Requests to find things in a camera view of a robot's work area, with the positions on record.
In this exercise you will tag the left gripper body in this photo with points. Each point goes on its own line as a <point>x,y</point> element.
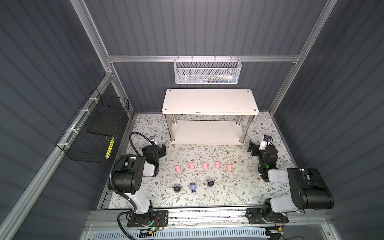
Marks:
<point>161,150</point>

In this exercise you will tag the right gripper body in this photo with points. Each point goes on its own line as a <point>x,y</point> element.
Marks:
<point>256,148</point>

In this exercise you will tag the purple striped toy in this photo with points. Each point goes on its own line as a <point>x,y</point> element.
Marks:
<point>210,182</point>

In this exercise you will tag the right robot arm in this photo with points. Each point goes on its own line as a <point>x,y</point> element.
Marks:
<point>308,189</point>

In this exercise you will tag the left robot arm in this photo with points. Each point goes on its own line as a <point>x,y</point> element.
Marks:
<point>128,171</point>

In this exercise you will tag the white two-tier shelf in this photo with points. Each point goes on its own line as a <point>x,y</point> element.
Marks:
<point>209,102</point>

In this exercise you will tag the floral patterned mat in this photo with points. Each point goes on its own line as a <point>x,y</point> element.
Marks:
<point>242,186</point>

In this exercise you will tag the yellow label tag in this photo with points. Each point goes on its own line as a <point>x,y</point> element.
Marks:
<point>110,148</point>

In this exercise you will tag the dark purple toy left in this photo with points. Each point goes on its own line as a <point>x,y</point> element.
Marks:
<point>177,188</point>

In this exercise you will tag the black pad in basket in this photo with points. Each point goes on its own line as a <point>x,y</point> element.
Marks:
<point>104,124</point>

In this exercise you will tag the items in white basket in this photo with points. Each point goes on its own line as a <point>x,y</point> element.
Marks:
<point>219,79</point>

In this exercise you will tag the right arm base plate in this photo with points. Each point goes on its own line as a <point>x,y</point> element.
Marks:
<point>259,216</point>

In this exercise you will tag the black wire mesh basket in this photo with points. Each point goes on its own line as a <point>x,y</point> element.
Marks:
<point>78,145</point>

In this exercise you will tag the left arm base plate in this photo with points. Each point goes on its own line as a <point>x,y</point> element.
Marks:
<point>150,219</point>

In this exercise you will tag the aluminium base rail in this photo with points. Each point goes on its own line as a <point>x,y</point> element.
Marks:
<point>222,216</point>

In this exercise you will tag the white ribbed cable duct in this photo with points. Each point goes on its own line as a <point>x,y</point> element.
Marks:
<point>203,234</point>

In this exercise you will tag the white wire mesh basket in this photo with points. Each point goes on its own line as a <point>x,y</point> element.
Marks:
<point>188,71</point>

